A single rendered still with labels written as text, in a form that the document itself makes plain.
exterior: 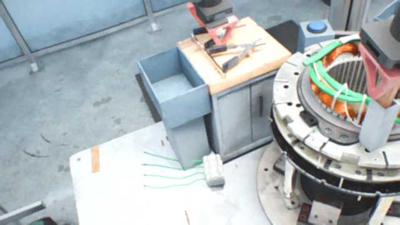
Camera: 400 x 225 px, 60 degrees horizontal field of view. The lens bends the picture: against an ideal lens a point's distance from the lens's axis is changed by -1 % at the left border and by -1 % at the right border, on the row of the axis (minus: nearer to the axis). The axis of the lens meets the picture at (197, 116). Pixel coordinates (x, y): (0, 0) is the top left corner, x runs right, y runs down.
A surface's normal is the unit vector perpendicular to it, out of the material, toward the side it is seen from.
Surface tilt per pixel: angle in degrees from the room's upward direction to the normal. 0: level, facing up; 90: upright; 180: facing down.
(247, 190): 0
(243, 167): 0
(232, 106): 90
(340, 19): 90
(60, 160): 0
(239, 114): 90
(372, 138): 90
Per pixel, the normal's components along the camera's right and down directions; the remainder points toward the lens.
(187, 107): 0.40, 0.62
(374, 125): -0.91, 0.37
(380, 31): -0.07, -0.62
